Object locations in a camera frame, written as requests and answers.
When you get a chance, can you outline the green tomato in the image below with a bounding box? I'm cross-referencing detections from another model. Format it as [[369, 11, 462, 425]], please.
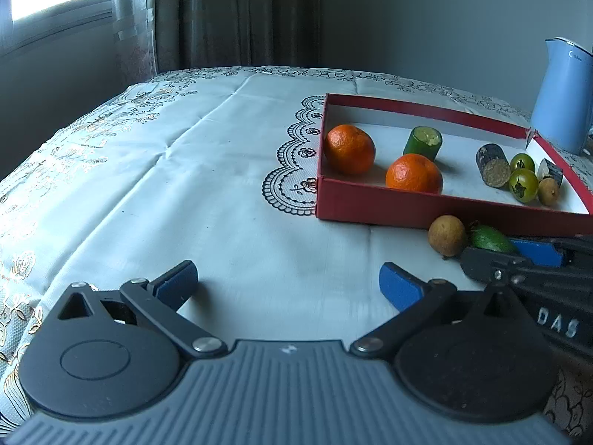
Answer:
[[508, 169, 539, 204], [510, 153, 536, 173]]

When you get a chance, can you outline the white embroidered tablecloth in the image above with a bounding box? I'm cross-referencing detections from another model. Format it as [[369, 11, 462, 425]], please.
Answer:
[[0, 65, 593, 439]]

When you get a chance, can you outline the red shallow cardboard tray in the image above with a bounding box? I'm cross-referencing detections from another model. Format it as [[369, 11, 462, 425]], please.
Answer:
[[316, 95, 592, 237]]

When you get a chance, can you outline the window frame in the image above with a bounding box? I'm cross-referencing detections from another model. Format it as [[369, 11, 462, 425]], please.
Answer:
[[1, 0, 112, 57]]

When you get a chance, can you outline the light blue electric kettle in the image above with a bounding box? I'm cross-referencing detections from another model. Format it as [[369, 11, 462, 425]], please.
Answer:
[[531, 36, 592, 155]]

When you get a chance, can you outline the orange mandarin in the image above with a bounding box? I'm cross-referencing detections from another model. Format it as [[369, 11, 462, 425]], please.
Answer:
[[385, 154, 443, 194], [323, 125, 376, 176]]

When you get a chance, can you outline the brown longan fruit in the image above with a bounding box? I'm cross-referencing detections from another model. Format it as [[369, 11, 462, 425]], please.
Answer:
[[538, 177, 560, 207]]

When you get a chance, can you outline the brown curtain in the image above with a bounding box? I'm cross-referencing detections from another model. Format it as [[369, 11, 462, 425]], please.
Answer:
[[112, 0, 321, 85]]

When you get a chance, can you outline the dark sugarcane piece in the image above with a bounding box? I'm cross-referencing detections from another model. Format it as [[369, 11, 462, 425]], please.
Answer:
[[476, 143, 511, 188], [537, 158, 564, 188]]

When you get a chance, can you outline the green cut cucumber piece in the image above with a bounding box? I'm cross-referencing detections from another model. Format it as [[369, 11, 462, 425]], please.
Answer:
[[403, 126, 442, 161]]

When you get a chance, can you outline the brown longan on table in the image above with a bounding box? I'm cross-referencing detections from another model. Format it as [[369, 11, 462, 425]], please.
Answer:
[[427, 215, 468, 257]]

